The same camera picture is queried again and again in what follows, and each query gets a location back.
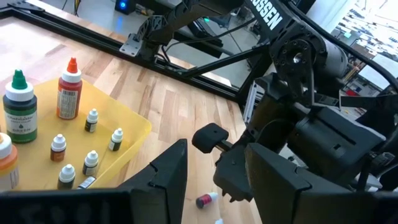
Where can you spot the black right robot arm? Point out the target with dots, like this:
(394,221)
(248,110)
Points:
(267,15)

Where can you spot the yellow translucent plastic tray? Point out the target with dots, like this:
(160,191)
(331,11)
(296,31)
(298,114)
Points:
(93,102)

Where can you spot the small red food coloring bottle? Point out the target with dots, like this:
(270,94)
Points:
(58,149)

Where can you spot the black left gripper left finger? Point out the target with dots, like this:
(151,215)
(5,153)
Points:
(164,186)

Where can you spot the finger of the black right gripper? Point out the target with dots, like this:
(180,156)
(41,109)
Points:
(231,174)

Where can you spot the large yellow food coloring bottle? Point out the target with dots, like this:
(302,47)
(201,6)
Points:
(7,161)

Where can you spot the small violet coloring bottle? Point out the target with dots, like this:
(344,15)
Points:
(91,121)

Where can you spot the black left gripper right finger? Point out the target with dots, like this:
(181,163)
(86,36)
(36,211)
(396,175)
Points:
(273,186)

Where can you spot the small green coloring bottle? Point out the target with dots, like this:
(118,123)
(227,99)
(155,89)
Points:
(90,163)

